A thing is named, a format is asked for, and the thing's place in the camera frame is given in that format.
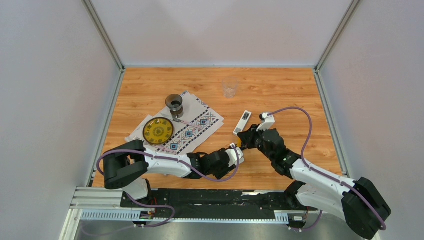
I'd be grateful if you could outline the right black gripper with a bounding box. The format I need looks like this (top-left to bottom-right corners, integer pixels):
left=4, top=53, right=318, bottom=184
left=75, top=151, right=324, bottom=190
left=237, top=125, right=274, bottom=163

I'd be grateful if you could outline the yellow handled screwdriver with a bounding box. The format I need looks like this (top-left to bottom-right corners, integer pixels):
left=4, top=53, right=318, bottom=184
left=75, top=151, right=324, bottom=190
left=236, top=139, right=243, bottom=148

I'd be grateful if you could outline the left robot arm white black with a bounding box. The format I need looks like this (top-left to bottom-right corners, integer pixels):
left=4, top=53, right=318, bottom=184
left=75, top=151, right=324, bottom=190
left=96, top=140, right=244, bottom=208

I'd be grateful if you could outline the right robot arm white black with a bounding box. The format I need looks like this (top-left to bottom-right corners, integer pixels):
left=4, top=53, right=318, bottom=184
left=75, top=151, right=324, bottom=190
left=236, top=124, right=392, bottom=240

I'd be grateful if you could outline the white slim remote control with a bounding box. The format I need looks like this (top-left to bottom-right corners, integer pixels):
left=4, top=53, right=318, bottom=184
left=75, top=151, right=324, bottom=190
left=233, top=110, right=252, bottom=136

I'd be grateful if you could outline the patterned white placemat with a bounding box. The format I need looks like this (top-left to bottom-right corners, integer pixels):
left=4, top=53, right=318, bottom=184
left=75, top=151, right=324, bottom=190
left=125, top=91, right=224, bottom=155

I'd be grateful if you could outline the clear drinking glass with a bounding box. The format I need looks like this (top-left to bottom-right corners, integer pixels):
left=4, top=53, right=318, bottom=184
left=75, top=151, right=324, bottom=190
left=221, top=77, right=239, bottom=98

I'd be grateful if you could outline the yellow black plate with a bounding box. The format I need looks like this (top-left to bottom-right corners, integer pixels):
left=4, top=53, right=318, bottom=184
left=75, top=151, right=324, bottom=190
left=142, top=117, right=175, bottom=145

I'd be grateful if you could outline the dark smoked glass cup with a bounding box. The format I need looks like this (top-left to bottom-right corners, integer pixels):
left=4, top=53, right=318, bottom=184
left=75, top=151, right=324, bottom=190
left=165, top=94, right=184, bottom=119

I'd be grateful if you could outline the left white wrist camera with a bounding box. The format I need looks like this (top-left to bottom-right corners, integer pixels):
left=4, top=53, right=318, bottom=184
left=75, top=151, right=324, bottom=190
left=225, top=143, right=245, bottom=168

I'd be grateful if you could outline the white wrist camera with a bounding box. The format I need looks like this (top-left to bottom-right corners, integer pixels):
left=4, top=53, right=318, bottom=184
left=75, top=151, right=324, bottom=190
left=256, top=112, right=275, bottom=132
left=225, top=143, right=245, bottom=168

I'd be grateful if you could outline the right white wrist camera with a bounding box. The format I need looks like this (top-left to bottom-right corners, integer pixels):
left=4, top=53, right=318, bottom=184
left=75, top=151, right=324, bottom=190
left=256, top=112, right=275, bottom=132

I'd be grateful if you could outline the pink handled fork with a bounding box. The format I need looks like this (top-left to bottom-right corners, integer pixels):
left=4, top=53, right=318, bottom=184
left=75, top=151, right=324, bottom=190
left=132, top=136, right=177, bottom=154

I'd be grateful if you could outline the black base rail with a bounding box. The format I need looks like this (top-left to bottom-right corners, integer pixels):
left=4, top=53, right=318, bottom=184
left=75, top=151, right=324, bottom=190
left=139, top=188, right=307, bottom=220

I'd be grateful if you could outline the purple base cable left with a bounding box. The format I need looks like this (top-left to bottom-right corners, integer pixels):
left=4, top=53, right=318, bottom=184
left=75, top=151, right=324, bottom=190
left=125, top=193, right=176, bottom=228

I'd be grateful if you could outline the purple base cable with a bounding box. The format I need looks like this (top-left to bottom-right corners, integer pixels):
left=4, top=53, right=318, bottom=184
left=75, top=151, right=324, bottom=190
left=286, top=210, right=324, bottom=232
left=125, top=193, right=176, bottom=228

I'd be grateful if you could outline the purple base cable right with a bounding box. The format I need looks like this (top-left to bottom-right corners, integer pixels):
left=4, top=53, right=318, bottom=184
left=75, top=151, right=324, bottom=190
left=286, top=210, right=324, bottom=232

